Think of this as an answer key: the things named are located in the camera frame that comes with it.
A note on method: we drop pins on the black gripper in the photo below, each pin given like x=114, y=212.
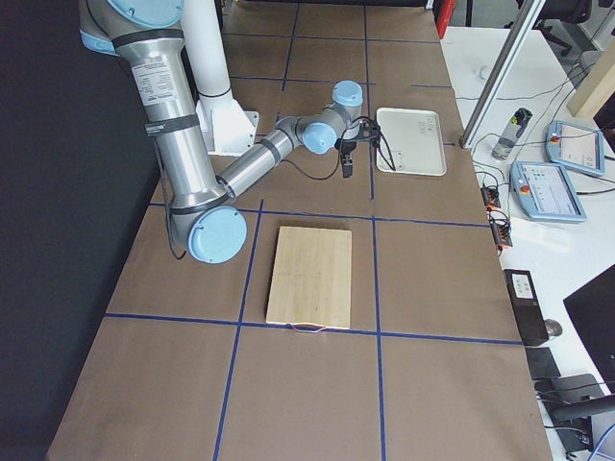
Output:
x=345, y=148

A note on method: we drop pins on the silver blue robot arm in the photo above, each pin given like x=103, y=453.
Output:
x=199, y=188

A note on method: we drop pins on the cream bear serving tray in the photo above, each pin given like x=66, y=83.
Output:
x=415, y=143

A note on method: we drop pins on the wooden cutting board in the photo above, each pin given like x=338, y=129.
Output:
x=312, y=278

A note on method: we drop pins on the clear water bottle black cap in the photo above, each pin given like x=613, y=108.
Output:
x=511, y=134

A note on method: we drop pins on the black orange connector strip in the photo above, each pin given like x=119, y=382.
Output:
x=498, y=221

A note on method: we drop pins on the teach pendant near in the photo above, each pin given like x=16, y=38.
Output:
x=545, y=192

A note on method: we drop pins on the teach pendant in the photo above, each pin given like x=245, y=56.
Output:
x=545, y=192
x=577, y=148

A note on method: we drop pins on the black power adapter box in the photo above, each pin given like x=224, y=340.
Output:
x=526, y=308

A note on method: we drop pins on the teach pendant far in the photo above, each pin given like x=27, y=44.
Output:
x=577, y=148

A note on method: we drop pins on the black laptop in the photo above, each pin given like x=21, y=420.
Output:
x=591, y=310

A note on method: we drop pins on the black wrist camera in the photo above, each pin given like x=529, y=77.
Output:
x=368, y=131

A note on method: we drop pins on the white mounting pedestal column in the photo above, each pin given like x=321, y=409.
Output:
x=227, y=128

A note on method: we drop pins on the aluminium frame post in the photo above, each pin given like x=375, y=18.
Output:
x=512, y=46

